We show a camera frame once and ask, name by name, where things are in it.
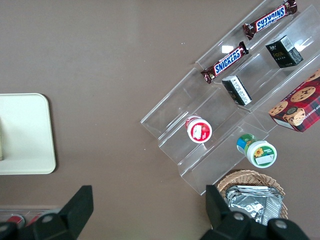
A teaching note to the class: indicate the clear acrylic stepped shelf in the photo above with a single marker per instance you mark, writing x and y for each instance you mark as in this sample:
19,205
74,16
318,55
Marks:
307,30
175,105

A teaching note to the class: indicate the small black carton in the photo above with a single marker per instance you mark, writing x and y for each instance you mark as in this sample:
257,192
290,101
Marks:
237,91
283,52

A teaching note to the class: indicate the red cola bottle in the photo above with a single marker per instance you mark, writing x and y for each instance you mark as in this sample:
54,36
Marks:
35,217
15,219

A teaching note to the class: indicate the red label white-lid cup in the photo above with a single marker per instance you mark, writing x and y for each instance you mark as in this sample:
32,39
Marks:
200,131

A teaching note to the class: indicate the Snickers chocolate bar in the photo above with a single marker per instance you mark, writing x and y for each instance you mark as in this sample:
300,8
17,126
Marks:
226,62
271,18

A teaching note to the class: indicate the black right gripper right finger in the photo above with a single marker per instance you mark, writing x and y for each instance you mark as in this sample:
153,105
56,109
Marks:
217,210

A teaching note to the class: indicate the clear acrylic bottle rack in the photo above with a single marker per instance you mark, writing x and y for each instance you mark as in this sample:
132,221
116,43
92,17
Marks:
30,209

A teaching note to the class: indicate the cream plastic tray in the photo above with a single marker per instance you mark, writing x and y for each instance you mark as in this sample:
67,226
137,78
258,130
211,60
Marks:
27,135

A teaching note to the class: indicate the red plaid cookie box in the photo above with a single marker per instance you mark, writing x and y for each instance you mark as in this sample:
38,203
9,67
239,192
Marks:
300,105

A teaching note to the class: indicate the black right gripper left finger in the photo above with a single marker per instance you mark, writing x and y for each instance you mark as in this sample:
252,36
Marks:
75,212

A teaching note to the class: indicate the light tan wicker basket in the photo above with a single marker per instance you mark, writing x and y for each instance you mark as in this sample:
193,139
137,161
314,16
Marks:
250,176

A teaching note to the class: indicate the green label white-lid cup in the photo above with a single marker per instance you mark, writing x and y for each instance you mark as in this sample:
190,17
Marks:
262,152

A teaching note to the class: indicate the silver foil pouch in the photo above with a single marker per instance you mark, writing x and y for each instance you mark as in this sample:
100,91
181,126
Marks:
252,190
250,207

